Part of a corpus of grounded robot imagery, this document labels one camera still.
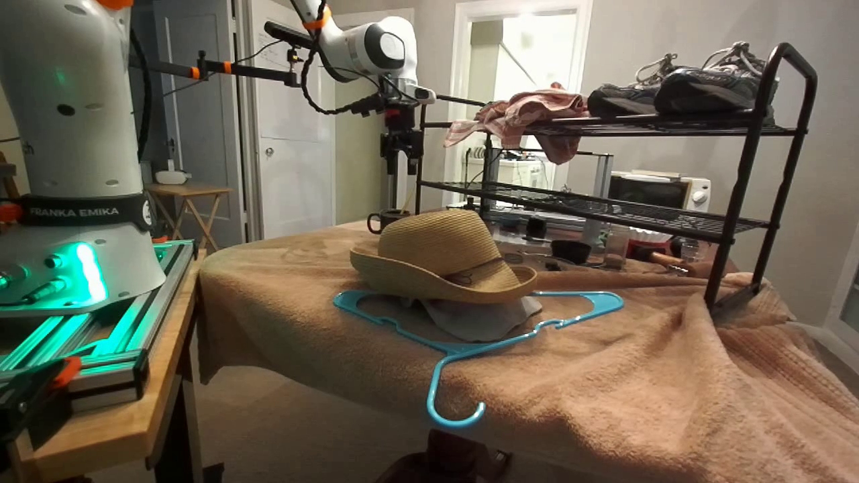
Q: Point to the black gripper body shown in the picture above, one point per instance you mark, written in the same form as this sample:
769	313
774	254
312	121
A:
402	125

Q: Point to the dark object under table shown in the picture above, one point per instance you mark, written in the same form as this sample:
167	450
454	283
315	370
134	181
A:
448	459

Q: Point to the short black bar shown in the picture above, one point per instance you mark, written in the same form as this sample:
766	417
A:
287	32

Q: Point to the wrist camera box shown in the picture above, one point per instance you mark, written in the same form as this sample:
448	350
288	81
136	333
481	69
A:
413	89

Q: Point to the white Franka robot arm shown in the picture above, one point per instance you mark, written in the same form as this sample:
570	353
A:
72	134

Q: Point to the wooden folding table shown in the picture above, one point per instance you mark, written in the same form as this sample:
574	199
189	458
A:
189	191

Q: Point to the blue plastic clothes hanger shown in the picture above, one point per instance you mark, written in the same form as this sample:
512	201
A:
448	353

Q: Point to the tan straw hat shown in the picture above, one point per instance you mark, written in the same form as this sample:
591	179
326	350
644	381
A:
438	251

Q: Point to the black rod with orange clamps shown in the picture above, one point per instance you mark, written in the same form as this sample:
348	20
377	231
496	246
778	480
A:
252	70

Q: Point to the clear storage container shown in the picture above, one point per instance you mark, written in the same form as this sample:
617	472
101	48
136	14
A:
547	169

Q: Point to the small black pot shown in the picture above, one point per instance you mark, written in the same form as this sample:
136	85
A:
570	251

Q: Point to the white door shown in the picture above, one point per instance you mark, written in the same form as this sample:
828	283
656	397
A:
297	152

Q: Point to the grey sneaker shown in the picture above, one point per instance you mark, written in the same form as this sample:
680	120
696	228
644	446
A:
660	70
738	56

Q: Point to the black metal shoe rack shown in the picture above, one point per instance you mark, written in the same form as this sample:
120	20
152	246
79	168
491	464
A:
742	169

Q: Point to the brown tablecloth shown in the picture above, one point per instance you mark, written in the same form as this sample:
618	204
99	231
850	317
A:
626	385

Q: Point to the white toaster oven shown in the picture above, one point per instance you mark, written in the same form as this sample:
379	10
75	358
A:
661	191

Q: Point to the black folded garment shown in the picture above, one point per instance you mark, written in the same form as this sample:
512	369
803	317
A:
621	99

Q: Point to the black cup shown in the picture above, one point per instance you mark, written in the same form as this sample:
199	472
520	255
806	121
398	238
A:
389	221

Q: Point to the grey cloth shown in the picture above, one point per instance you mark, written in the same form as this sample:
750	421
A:
475	319

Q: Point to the pink cloth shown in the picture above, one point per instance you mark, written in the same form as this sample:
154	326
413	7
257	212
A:
527	111

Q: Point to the black shoe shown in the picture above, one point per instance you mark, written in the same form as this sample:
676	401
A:
715	93

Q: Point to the white bowl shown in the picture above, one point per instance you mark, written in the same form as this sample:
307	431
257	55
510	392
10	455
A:
173	179

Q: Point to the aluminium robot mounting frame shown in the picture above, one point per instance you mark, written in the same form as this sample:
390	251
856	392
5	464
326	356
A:
108	330

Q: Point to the orange clamp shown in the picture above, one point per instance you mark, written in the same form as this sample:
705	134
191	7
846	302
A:
67	370

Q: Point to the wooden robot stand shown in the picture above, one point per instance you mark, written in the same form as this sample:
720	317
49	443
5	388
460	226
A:
116	419

